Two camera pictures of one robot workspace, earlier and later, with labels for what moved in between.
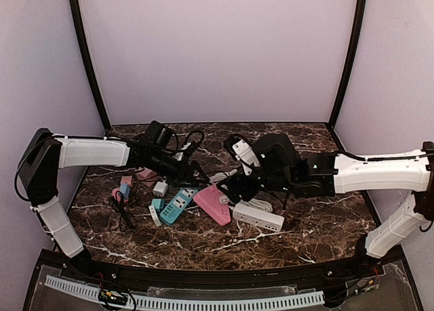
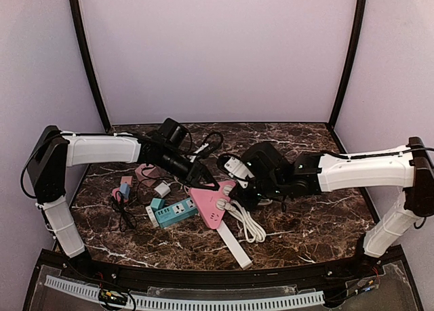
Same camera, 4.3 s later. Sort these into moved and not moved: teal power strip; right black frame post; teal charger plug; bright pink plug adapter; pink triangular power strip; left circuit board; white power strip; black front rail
Moved: pink triangular power strip; teal power strip; white power strip
Not moved: right black frame post; teal charger plug; left circuit board; black front rail; bright pink plug adapter
